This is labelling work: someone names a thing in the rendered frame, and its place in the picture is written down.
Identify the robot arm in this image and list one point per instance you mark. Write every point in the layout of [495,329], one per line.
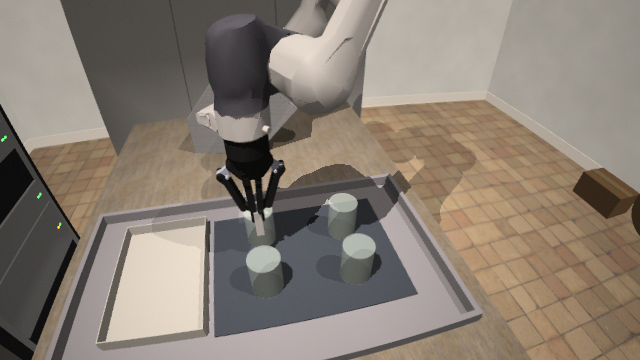
[249,59]

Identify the clear glass cylinder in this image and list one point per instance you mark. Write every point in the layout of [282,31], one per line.
[269,228]
[358,252]
[342,215]
[265,271]

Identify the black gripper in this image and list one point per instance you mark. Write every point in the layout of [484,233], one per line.
[251,161]

